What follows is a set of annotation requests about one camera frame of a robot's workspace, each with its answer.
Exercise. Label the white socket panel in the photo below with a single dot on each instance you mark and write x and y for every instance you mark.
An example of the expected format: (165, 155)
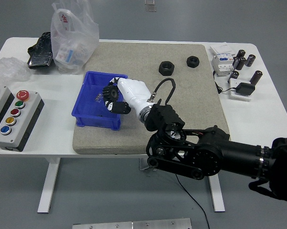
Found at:
(234, 95)

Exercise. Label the clear bubble wrap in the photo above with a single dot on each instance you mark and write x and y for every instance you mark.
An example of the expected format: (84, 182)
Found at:
(10, 70)

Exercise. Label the black cylindrical capacitor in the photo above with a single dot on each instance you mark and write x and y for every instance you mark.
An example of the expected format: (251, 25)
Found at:
(235, 62)
(241, 64)
(241, 53)
(234, 75)
(256, 77)
(250, 60)

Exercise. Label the five-button control box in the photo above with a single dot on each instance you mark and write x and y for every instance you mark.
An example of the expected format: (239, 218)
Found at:
(17, 124)

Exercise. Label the silver metal plate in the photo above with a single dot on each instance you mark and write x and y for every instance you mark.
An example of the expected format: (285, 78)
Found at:
(134, 224)

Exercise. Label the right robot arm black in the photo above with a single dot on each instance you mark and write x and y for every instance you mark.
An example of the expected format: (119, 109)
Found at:
(205, 152)

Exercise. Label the white flat switch box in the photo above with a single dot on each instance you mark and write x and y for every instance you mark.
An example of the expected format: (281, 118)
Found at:
(221, 49)

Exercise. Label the small clear screw bag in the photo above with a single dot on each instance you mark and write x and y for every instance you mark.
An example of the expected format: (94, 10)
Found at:
(98, 97)

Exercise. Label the white circuit breaker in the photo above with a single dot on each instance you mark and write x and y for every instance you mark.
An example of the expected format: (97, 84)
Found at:
(221, 65)

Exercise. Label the black crumpled packet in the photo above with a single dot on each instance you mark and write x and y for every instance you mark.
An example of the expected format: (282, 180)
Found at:
(41, 53)

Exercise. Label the clear floor fixture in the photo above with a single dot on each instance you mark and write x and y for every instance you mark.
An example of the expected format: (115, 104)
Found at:
(150, 5)

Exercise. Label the small black hex nut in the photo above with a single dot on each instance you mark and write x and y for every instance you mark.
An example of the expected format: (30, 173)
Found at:
(193, 61)

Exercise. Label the black gear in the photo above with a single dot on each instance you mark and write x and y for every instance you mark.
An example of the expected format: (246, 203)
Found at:
(112, 93)

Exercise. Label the blue plastic bin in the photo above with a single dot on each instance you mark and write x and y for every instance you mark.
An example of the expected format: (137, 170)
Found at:
(88, 109)

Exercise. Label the white plastic shopping bag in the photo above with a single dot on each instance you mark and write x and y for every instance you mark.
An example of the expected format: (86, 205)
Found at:
(72, 43)

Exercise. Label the large black hex nut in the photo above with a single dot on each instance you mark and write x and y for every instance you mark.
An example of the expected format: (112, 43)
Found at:
(166, 68)

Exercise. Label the white table leg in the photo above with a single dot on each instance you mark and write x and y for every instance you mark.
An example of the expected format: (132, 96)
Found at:
(217, 195)
(49, 183)

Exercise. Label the black power adapter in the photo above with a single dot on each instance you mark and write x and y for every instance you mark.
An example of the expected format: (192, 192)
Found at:
(245, 89)

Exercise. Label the grey-brown mat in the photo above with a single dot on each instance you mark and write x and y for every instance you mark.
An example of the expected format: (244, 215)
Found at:
(193, 105)

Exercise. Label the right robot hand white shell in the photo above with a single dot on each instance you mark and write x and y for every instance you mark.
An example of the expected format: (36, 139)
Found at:
(131, 91)

